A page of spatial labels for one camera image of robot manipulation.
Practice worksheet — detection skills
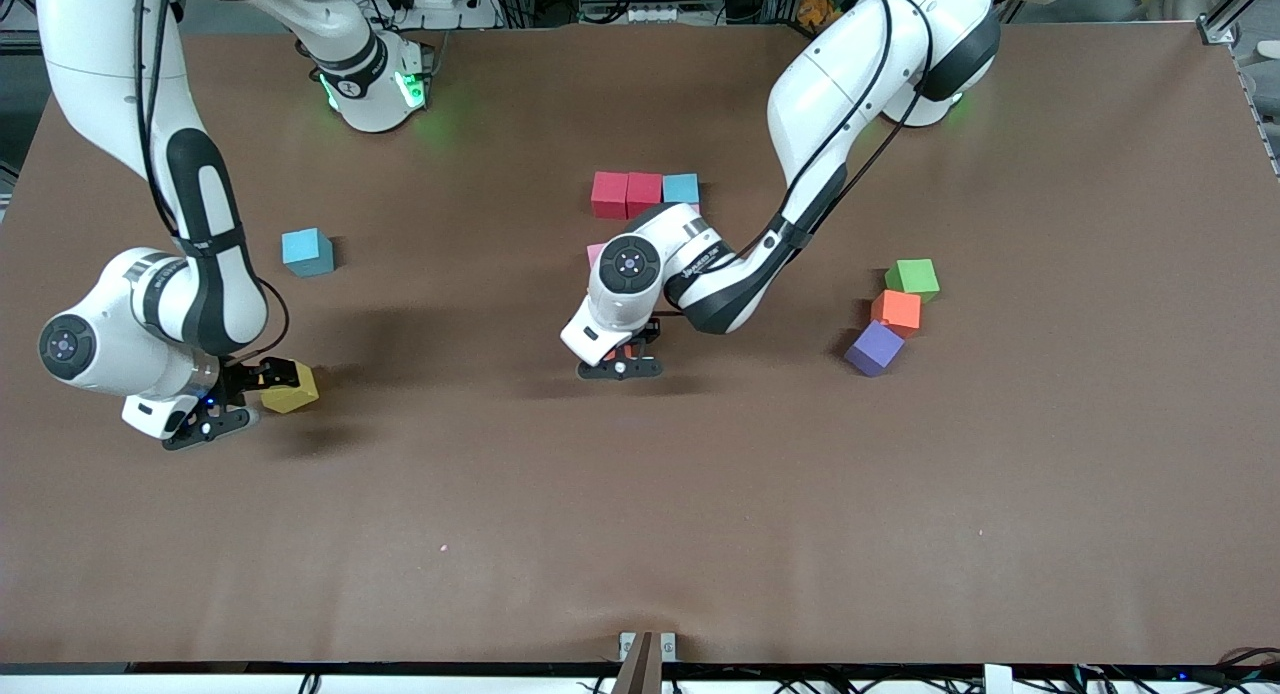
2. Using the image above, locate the yellow foam cube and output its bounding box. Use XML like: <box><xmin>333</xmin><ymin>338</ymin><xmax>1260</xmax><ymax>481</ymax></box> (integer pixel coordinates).
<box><xmin>262</xmin><ymin>363</ymin><xmax>321</xmax><ymax>415</ymax></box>

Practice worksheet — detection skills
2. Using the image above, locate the red foam cube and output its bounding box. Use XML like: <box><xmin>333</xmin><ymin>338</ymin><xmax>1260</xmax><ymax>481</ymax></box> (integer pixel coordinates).
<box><xmin>627</xmin><ymin>171</ymin><xmax>665</xmax><ymax>221</ymax></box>
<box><xmin>591</xmin><ymin>171</ymin><xmax>630</xmax><ymax>221</ymax></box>

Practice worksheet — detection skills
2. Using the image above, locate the purple foam cube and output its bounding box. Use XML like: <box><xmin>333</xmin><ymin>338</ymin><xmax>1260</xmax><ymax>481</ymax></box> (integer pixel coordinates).
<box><xmin>843</xmin><ymin>320</ymin><xmax>906</xmax><ymax>378</ymax></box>

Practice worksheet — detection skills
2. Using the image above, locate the dark teal foam cube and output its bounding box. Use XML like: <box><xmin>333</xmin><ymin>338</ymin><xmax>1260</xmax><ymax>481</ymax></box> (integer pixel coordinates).
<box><xmin>281</xmin><ymin>227</ymin><xmax>336</xmax><ymax>278</ymax></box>

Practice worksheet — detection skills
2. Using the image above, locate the brown strip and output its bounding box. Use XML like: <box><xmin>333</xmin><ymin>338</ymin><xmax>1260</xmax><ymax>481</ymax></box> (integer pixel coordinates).
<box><xmin>610</xmin><ymin>631</ymin><xmax>667</xmax><ymax>694</ymax></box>

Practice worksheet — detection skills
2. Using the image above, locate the green foam cube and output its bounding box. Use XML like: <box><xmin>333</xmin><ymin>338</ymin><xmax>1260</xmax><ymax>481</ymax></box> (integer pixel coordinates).
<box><xmin>884</xmin><ymin>258</ymin><xmax>941</xmax><ymax>303</ymax></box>

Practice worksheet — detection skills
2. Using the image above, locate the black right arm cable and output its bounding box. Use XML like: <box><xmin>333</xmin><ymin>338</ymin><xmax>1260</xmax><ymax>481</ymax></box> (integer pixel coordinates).
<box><xmin>232</xmin><ymin>276</ymin><xmax>292</xmax><ymax>365</ymax></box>

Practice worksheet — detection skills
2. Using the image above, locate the metal table edge bracket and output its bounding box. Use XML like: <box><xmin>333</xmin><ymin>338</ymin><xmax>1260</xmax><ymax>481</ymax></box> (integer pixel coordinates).
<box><xmin>618</xmin><ymin>631</ymin><xmax>678</xmax><ymax>665</ymax></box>

